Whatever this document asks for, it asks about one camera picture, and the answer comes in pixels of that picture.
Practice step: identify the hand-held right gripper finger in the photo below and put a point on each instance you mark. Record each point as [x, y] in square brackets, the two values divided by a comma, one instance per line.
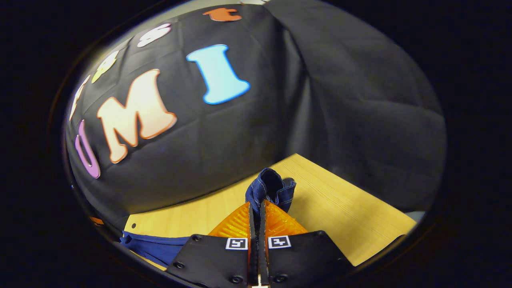
[262, 228]
[252, 228]

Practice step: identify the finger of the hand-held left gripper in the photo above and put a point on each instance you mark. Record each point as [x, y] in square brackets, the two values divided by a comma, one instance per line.
[96, 220]

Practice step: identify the blue denim jeans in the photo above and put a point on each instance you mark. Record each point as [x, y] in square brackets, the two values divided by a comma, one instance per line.
[268, 184]

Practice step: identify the black backdrop cloth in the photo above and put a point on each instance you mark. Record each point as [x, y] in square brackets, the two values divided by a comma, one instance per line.
[240, 140]

